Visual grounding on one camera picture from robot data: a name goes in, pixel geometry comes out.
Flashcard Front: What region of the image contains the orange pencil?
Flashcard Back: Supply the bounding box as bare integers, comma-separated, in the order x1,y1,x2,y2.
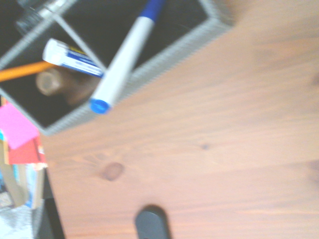
0,60,57,83

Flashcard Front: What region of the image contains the grey desk organiser holder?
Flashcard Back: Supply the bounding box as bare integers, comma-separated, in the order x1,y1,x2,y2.
0,0,235,136

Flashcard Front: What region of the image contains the white and blue eraser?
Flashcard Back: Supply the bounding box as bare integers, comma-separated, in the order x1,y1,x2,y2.
42,38,106,79

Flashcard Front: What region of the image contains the small brown bottle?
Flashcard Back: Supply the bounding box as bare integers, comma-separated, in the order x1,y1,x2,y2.
35,68,98,107

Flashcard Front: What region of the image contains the pink sticky note pad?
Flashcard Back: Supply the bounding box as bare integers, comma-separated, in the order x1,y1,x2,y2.
0,102,41,150

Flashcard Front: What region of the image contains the white marker with blue cap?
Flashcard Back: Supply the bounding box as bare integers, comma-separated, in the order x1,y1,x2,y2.
89,0,167,116

